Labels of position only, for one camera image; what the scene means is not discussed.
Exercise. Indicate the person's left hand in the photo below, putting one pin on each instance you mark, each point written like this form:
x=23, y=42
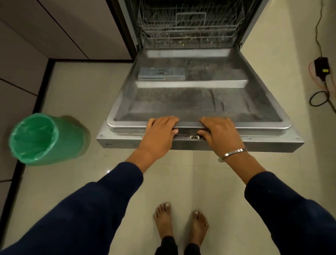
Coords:
x=156, y=141

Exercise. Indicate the person's right hand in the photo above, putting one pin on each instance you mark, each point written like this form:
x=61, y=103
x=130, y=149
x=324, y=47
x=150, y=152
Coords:
x=224, y=139

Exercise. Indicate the person's right thumb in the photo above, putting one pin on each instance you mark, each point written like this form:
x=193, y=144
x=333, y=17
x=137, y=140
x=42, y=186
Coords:
x=204, y=133

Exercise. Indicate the person's left thumb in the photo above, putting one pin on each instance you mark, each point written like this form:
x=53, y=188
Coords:
x=175, y=132

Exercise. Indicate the steel dishwasher door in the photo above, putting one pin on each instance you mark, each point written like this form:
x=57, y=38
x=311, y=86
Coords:
x=199, y=102

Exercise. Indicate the person's left forearm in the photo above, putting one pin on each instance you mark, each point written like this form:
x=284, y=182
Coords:
x=86, y=210

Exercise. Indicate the person's right forearm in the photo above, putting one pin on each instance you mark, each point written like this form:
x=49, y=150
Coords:
x=283, y=210

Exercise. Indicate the grey detergent dispenser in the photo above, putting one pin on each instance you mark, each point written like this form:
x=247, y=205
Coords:
x=162, y=74

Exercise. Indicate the person's left foot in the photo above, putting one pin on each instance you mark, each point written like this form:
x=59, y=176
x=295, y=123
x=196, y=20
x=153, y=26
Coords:
x=163, y=220

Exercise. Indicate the person's foot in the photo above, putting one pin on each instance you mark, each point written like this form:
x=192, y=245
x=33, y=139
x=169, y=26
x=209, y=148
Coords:
x=198, y=228
x=163, y=220

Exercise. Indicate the person's right foot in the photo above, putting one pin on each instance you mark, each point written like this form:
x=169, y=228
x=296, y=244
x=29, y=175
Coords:
x=198, y=228

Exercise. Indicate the green trash bin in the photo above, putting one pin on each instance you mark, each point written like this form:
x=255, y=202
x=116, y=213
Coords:
x=68, y=141

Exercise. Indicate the black trouser leg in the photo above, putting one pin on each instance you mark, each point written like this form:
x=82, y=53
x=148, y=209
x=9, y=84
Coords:
x=167, y=247
x=192, y=249

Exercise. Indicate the dishwasher body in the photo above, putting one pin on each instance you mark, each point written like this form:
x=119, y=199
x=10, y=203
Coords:
x=252, y=23

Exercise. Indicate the black power adapter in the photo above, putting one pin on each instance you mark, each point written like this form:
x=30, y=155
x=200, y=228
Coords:
x=321, y=66

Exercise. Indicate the grey cabinet front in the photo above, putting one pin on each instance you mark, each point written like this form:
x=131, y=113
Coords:
x=18, y=78
x=84, y=26

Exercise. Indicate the green plastic bin liner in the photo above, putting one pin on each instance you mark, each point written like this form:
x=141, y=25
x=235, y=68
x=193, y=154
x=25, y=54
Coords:
x=31, y=139

